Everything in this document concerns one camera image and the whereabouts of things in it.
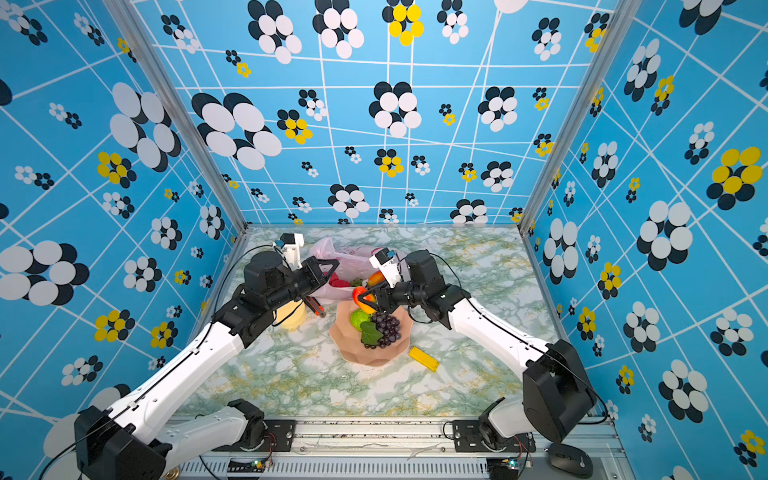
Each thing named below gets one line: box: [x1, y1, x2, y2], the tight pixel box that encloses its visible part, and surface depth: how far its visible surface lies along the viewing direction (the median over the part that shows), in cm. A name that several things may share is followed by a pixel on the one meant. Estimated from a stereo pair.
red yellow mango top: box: [367, 270, 385, 287], surface depth 103 cm
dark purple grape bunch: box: [364, 312, 401, 350], surface depth 88 cm
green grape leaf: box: [360, 321, 384, 345], surface depth 88 cm
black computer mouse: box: [544, 443, 593, 479], surface depth 71 cm
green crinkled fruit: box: [350, 308, 375, 332], surface depth 89 cm
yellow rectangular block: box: [408, 346, 440, 372], surface depth 88 cm
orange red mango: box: [352, 286, 377, 315], surface depth 75 cm
